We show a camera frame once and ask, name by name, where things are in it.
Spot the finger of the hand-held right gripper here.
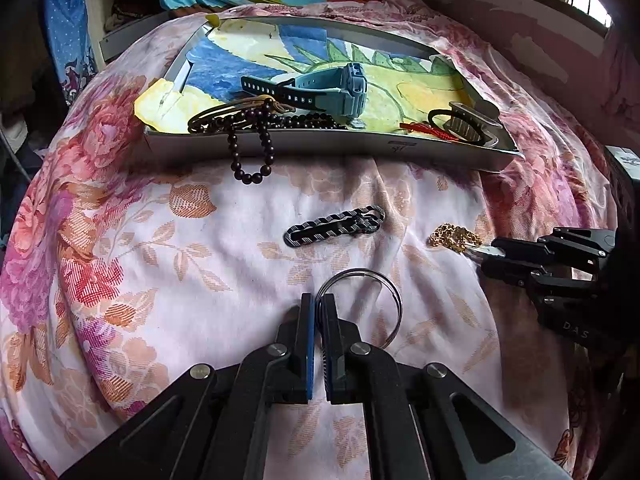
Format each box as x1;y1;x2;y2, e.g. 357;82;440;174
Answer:
470;227;615;261
480;256;609;307

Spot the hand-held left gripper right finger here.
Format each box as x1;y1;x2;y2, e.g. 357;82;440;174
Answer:
320;292;573;480

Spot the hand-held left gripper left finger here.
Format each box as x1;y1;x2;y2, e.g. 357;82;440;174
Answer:
59;294;317;480

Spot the gold chain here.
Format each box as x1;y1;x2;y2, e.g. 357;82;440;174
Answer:
427;223;484;254

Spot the metal key ring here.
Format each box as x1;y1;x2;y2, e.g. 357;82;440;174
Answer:
320;268;404;349

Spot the black and white braided bracelet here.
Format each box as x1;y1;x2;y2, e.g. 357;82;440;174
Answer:
283;205;387;250

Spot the grey hair claw clip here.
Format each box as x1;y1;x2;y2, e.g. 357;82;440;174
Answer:
446;101;502;149

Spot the red string bracelet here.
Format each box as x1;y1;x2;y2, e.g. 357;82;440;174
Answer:
399;121;464;144

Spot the black hair tie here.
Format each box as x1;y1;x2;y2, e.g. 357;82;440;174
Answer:
426;107;457;136

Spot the shallow grey cardboard box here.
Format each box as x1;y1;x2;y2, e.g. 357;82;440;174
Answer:
142;14;526;174

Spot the dark large-bead bracelet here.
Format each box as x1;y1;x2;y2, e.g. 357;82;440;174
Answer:
227;98;277;186

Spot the dark small-bead bracelet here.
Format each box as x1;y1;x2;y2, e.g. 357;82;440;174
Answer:
192;107;351;134

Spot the black and gold band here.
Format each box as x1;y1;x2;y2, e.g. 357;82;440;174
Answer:
187;97;297;134

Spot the blue wrist watch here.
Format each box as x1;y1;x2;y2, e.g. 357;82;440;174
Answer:
241;62;371;112

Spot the pink floral blanket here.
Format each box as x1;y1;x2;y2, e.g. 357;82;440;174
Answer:
0;0;626;480

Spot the crayon dinosaur drawing paper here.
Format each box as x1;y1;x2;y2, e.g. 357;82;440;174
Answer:
134;17;475;135

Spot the white bedside shelf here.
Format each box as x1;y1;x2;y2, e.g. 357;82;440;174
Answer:
82;0;203;63

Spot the narrow blue wardrobe curtain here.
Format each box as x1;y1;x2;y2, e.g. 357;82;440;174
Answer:
42;0;99;107

